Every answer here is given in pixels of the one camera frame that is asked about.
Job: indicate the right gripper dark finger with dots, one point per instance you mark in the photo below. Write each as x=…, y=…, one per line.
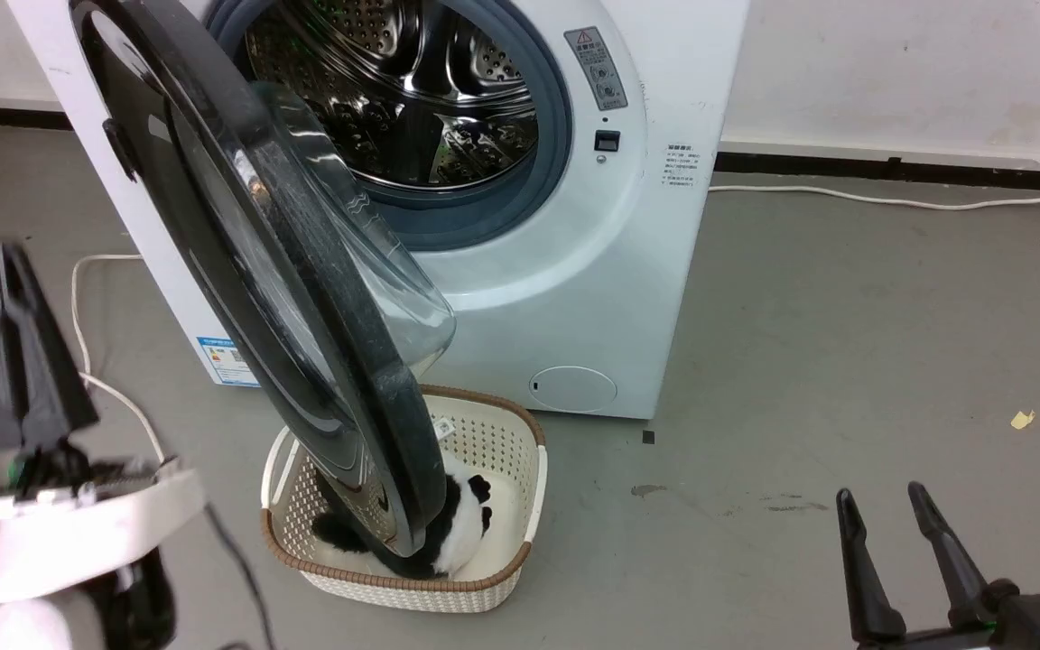
x=865, y=578
x=953, y=551

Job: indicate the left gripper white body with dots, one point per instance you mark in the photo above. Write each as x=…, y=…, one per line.
x=78, y=524

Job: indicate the round black washing machine door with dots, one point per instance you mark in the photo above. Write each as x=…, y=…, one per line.
x=366, y=361

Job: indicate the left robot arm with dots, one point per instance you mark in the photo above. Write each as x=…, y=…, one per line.
x=123, y=605

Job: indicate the white front-load washing machine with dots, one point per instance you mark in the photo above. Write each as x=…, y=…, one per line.
x=574, y=298

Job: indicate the black door latch socket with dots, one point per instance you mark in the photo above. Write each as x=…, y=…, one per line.
x=607, y=141

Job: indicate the grey rubber door gasket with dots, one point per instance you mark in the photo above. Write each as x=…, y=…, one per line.
x=558, y=135

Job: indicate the yellow tape scrap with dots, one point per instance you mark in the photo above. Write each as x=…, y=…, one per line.
x=1022, y=419

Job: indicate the blue white energy label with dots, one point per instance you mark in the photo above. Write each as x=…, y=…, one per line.
x=227, y=361

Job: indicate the round white filter cover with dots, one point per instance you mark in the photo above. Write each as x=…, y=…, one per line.
x=572, y=389

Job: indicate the white basket tag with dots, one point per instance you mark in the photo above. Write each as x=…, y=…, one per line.
x=444, y=428

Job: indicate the cream woven laundry basket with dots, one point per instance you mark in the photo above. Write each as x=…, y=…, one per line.
x=506, y=451

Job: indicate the black white panda plush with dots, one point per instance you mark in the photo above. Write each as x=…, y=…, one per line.
x=466, y=533

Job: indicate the small printed text sticker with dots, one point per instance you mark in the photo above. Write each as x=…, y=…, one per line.
x=681, y=165

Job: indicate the steel perforated washer drum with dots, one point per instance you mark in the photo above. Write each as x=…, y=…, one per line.
x=412, y=90

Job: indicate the grey warning sticker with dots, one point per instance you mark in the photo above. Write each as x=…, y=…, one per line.
x=596, y=68

